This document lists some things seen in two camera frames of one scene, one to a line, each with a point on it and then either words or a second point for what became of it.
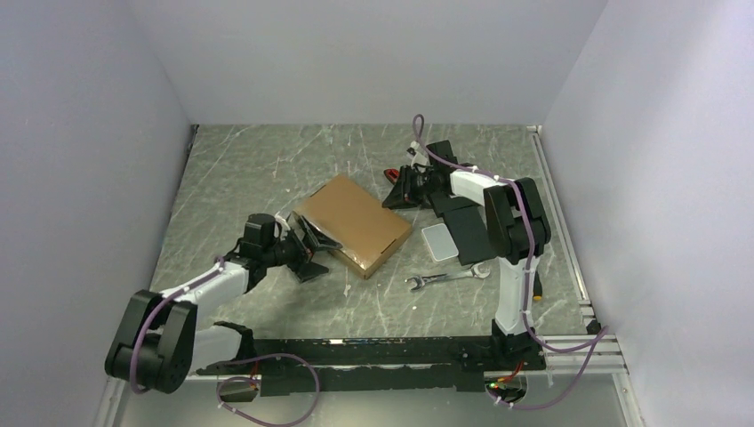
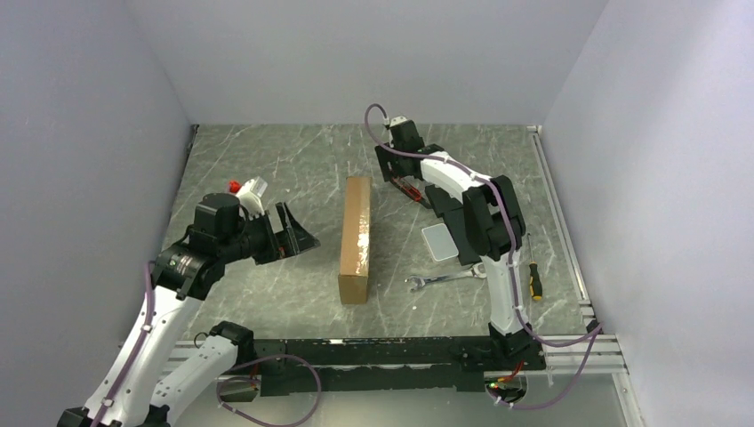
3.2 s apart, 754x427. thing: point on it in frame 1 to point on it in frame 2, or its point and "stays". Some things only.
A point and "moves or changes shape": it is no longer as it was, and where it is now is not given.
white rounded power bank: (440, 242) stays
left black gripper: (304, 267) to (278, 245)
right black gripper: (404, 196) to (385, 157)
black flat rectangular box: (469, 234) stays
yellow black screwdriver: (537, 287) stays
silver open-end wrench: (479, 270) stays
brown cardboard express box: (367, 230) moves or changes shape
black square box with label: (444, 203) stays
